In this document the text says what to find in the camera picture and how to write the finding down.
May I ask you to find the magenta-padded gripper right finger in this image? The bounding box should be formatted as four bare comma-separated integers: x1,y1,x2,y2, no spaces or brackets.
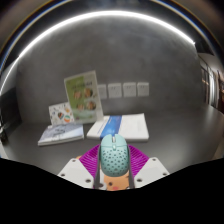
128,144,170,189

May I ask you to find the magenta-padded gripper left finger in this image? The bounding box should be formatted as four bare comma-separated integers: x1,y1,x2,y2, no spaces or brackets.
57,143,102,190

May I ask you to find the mint green perforated computer mouse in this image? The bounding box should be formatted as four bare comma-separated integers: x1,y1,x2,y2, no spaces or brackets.
99,133,130,178

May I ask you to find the white book with blue band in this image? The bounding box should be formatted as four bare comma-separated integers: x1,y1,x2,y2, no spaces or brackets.
86,113,150,143

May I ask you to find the grey patterned book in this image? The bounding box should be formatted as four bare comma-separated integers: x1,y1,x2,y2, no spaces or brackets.
37,123,85,147

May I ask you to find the small white colourful-print card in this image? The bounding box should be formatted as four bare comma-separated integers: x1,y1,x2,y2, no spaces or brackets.
48,101,76,127

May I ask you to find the green food-print leaflet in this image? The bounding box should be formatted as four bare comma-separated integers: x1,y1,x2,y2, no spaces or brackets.
63,70,104,124

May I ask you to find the black monitor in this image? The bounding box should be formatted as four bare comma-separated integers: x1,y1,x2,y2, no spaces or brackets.
0,83,23,144

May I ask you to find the white ceiling light strip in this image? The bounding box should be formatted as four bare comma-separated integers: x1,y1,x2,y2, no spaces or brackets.
0,9,196,98

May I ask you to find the white wall socket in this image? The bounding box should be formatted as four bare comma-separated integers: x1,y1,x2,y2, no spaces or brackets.
136,81,150,98
107,82,123,99
97,83,108,100
122,82,137,98

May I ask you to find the dark-framed glass window wall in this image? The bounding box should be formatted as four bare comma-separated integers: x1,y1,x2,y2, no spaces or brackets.
199,54,224,114

